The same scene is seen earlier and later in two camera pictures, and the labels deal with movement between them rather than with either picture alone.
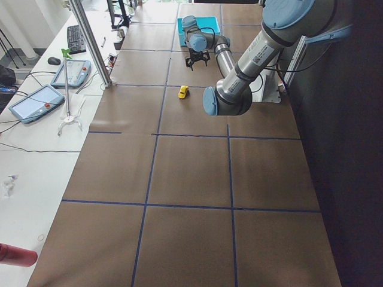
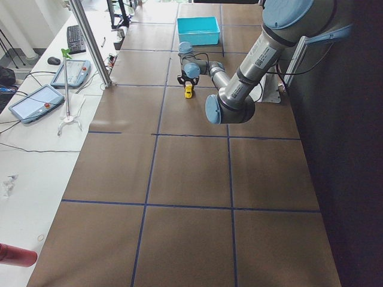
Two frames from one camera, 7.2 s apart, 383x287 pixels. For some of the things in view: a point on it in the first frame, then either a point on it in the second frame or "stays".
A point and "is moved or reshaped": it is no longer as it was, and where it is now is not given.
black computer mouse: (54, 61) stays
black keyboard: (75, 40) stays
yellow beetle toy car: (184, 92) is moved or reshaped
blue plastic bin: (210, 23) stays
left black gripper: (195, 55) -> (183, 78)
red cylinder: (11, 255) stays
